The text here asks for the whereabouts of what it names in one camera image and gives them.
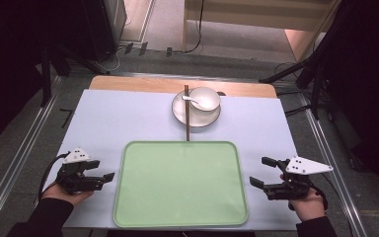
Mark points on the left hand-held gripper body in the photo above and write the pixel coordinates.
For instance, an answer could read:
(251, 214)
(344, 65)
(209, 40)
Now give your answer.
(74, 171)

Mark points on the brown wooden chopstick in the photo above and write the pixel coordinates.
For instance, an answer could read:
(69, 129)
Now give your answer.
(187, 128)

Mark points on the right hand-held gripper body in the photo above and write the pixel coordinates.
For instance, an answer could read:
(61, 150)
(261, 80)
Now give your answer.
(301, 171)

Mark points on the green plastic tray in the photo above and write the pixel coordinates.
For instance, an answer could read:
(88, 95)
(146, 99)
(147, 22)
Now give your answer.
(181, 187)

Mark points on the light wooden shelf unit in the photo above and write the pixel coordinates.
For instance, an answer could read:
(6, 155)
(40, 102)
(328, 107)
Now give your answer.
(260, 16)

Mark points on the person's left hand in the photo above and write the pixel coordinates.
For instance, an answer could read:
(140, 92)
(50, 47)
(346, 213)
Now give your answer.
(64, 196)

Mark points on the white ceramic bowl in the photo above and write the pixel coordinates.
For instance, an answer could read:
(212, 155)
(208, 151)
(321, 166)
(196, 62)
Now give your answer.
(210, 95)

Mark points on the metal floor rail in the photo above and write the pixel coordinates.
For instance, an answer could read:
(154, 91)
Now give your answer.
(335, 171)
(16, 154)

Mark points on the pale blue table mat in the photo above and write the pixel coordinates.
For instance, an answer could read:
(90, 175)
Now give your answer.
(112, 118)

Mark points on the grey metal cabinet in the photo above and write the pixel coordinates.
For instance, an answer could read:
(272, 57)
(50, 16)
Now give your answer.
(115, 19)

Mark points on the black tripod stand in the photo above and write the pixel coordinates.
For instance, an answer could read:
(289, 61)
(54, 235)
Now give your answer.
(316, 65)

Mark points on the wooden table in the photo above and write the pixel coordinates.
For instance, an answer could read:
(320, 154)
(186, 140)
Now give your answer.
(138, 84)

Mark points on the black floor socket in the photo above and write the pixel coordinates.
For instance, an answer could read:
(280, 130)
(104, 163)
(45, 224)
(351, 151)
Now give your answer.
(128, 48)
(169, 52)
(143, 48)

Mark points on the white ceramic spoon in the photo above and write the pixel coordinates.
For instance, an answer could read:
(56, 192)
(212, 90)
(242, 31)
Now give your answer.
(204, 104)

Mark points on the white round plate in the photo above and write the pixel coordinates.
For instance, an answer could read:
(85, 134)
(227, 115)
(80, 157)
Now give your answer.
(200, 118)

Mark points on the black metal stand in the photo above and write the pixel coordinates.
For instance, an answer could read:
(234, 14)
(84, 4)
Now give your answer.
(47, 75)

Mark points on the person's right hand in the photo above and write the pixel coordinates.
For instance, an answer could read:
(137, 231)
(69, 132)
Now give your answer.
(309, 207)

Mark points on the dark curtain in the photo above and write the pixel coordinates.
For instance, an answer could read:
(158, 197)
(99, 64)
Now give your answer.
(10, 49)
(375, 82)

